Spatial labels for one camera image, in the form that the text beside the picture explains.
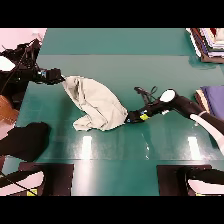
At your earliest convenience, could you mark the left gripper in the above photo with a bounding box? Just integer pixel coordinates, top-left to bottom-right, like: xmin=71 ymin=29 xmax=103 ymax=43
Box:
xmin=38 ymin=68 xmax=65 ymax=85

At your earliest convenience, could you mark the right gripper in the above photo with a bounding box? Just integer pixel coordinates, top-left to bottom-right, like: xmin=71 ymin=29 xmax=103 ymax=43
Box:
xmin=125 ymin=109 xmax=151 ymax=125

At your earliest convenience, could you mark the beige garment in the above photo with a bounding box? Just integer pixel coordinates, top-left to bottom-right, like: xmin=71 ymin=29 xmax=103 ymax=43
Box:
xmin=61 ymin=75 xmax=129 ymax=132

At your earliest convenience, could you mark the brown garment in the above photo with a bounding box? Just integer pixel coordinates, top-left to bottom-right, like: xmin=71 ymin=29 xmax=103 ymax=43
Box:
xmin=0 ymin=94 xmax=20 ymax=126

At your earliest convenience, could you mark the tan garment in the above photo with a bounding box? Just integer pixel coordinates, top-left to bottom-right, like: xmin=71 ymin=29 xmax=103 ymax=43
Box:
xmin=194 ymin=88 xmax=211 ymax=115

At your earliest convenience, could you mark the black garment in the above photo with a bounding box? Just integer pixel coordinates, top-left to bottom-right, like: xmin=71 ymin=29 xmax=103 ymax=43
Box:
xmin=0 ymin=121 xmax=52 ymax=163

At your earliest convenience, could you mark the purple garment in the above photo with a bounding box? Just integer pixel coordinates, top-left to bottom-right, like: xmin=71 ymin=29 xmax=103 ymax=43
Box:
xmin=199 ymin=85 xmax=224 ymax=122

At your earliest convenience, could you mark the stack of folded clothes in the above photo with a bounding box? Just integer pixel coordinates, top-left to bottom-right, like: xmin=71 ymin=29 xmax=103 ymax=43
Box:
xmin=185 ymin=27 xmax=224 ymax=65

